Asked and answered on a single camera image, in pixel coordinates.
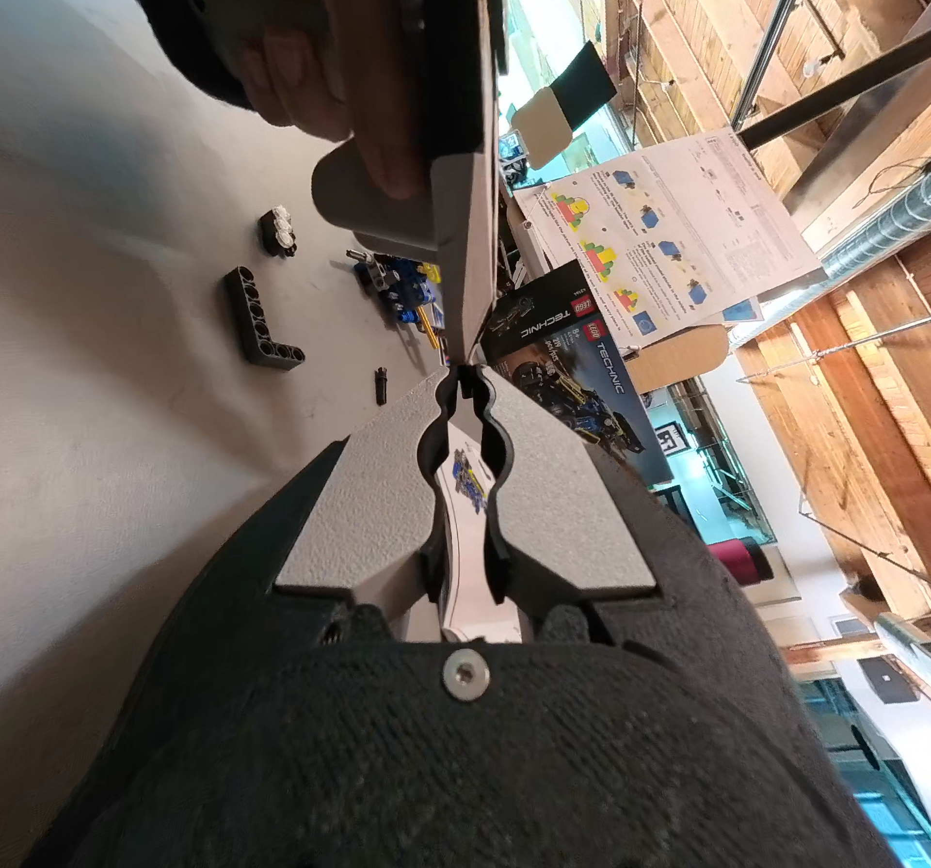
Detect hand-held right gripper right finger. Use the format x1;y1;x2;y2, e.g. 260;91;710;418
464;365;659;615

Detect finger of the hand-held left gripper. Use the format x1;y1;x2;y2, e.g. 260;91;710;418
433;152;504;366

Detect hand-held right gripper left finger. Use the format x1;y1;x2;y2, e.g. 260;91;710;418
275;365;459;606

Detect dark grey L-shaped lego beam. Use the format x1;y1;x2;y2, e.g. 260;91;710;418
224;266;306;373

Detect partly built blue lego model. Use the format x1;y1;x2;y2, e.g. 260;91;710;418
348;249;448;367

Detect black toy set box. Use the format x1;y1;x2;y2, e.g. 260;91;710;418
480;261;599;367

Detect toy set box blue vehicle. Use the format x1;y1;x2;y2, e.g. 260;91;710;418
502;319;674;487

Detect black lego piece white studs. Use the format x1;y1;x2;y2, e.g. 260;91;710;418
258;205;299;260

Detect person's left hand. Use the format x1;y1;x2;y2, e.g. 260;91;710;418
175;0;432;202

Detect open instruction booklet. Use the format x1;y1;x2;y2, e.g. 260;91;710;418
435;421;523;645

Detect beige and black card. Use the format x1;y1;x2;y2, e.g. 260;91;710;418
509;41;619;171

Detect dark red round object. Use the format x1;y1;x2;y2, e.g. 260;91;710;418
709;537;775;587

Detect brown cardboard flap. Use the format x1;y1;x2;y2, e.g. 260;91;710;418
624;325;730;395

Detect hanging printed paper poster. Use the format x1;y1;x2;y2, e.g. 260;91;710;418
513;128;828;350

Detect grey metal conduit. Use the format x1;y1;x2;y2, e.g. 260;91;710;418
729;0;824;129

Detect black flat panel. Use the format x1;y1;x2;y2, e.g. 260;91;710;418
857;656;922;705

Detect black metal bar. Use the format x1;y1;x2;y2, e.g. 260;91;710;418
738;31;931;151

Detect silver ventilation duct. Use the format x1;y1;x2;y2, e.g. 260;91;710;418
727;174;931;353

